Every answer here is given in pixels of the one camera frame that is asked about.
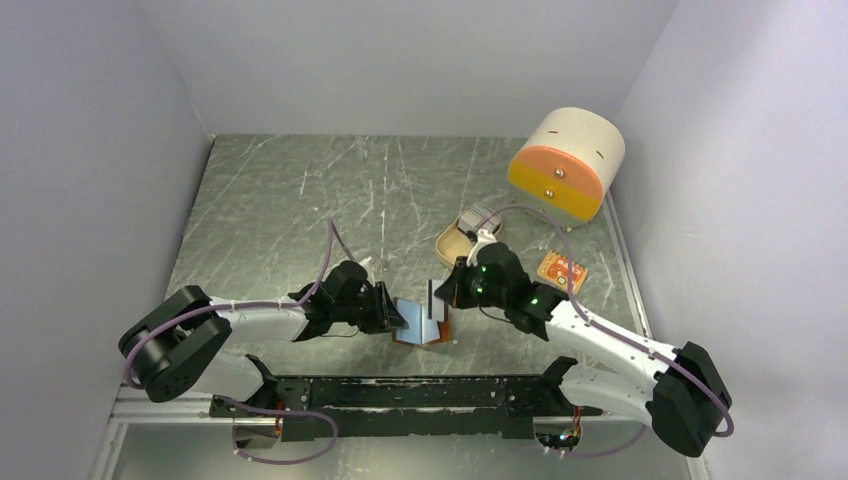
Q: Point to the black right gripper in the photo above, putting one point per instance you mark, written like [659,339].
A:
[453,289]

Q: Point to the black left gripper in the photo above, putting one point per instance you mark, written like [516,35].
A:
[384,315]

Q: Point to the beige plastic tray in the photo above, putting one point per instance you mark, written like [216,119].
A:
[452,243]

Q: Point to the grey credit card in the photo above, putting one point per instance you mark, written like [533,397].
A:
[437,298]

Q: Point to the brown leather card holder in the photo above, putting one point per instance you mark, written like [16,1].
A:
[426,324]

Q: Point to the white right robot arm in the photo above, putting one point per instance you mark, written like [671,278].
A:
[675,391]

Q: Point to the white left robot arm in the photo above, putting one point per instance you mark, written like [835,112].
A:
[179,347]

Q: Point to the orange patterned card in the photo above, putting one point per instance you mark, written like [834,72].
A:
[557,270]

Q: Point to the stack of grey cards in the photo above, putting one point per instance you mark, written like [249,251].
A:
[479,215]

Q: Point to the round pastel drawer box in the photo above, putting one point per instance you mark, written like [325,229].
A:
[567,165]

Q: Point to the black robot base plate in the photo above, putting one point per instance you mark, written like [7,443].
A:
[312,425]

